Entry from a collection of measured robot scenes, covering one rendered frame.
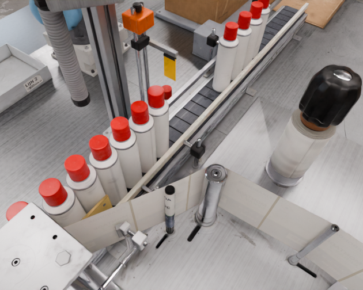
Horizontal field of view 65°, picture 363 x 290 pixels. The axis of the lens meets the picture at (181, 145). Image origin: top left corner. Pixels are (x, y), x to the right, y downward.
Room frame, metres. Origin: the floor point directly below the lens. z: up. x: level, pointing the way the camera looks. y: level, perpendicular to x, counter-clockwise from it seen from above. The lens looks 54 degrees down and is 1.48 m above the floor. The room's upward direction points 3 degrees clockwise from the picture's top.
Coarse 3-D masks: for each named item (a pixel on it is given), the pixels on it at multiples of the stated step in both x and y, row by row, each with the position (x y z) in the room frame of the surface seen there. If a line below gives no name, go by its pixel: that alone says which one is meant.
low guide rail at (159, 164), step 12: (300, 12) 1.06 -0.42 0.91; (288, 24) 0.98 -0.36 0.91; (276, 36) 0.90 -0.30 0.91; (264, 48) 0.82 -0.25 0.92; (252, 60) 0.76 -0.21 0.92; (240, 72) 0.69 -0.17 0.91; (204, 120) 0.51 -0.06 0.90; (192, 132) 0.46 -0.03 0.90; (180, 144) 0.42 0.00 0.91; (168, 156) 0.38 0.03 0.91; (156, 168) 0.34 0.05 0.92; (144, 180) 0.31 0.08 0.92; (132, 192) 0.28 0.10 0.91
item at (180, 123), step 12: (288, 12) 1.12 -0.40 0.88; (276, 24) 1.03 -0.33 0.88; (264, 36) 0.95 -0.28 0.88; (240, 84) 0.69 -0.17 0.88; (204, 96) 0.62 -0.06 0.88; (216, 96) 0.62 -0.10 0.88; (228, 96) 0.63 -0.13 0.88; (192, 108) 0.57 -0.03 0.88; (204, 108) 0.57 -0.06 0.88; (216, 108) 0.58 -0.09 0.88; (180, 120) 0.52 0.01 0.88; (192, 120) 0.52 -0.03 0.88; (180, 132) 0.48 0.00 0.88
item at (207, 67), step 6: (276, 0) 1.05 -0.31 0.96; (270, 6) 1.00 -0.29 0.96; (210, 60) 0.68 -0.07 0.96; (204, 66) 0.66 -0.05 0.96; (210, 66) 0.66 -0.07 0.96; (198, 72) 0.63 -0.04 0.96; (204, 72) 0.64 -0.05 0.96; (192, 78) 0.60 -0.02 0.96; (198, 78) 0.61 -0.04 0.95; (186, 84) 0.58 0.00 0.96; (192, 84) 0.59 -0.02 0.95; (180, 90) 0.55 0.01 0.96; (186, 90) 0.56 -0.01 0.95; (174, 96) 0.53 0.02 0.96; (180, 96) 0.54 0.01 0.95; (168, 102) 0.51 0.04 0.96; (174, 102) 0.52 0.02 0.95
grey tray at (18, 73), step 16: (0, 48) 0.80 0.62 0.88; (16, 48) 0.80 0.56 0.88; (0, 64) 0.77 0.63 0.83; (16, 64) 0.77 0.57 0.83; (32, 64) 0.76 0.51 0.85; (0, 80) 0.69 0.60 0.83; (16, 80) 0.70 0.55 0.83; (32, 80) 0.67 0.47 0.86; (0, 96) 0.58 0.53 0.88; (16, 96) 0.61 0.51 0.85; (0, 112) 0.56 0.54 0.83
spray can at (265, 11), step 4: (260, 0) 0.82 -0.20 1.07; (264, 0) 0.82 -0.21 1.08; (268, 0) 0.82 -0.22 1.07; (264, 4) 0.82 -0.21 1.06; (268, 4) 0.82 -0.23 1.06; (264, 8) 0.82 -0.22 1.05; (268, 8) 0.83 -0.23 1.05; (264, 12) 0.81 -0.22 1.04; (268, 12) 0.81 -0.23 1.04; (264, 16) 0.81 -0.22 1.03; (268, 16) 0.82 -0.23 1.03; (264, 20) 0.81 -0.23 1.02; (264, 24) 0.81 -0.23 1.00; (260, 28) 0.81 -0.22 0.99; (264, 28) 0.82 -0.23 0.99; (260, 32) 0.81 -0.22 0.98; (260, 36) 0.81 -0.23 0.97; (260, 40) 0.81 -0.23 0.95; (256, 44) 0.81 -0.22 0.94; (256, 48) 0.81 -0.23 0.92; (256, 52) 0.81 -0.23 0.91
